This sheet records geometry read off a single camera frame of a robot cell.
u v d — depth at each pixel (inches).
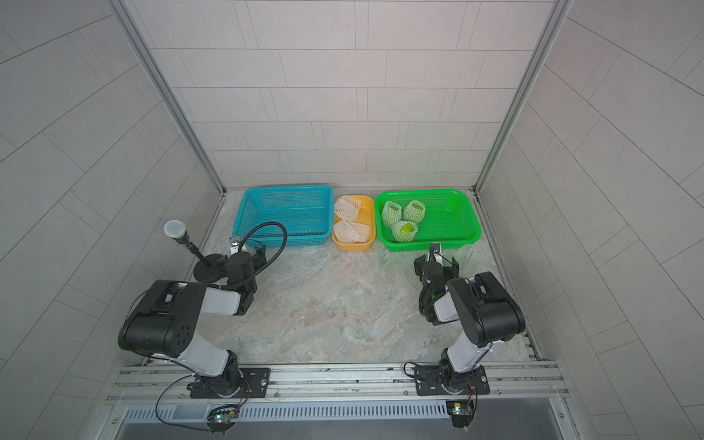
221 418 25.2
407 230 37.1
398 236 37.1
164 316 19.5
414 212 39.2
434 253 30.5
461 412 26.8
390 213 39.0
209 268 35.8
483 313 18.0
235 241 30.3
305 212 42.8
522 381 28.4
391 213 39.0
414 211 39.2
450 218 41.5
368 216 42.0
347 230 39.0
